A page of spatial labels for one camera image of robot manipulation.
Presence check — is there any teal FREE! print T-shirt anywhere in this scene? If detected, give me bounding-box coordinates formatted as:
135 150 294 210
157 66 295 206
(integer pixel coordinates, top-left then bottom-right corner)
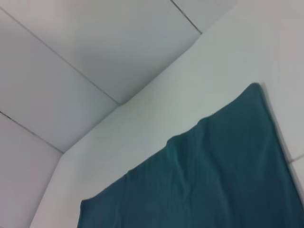
76 82 304 228

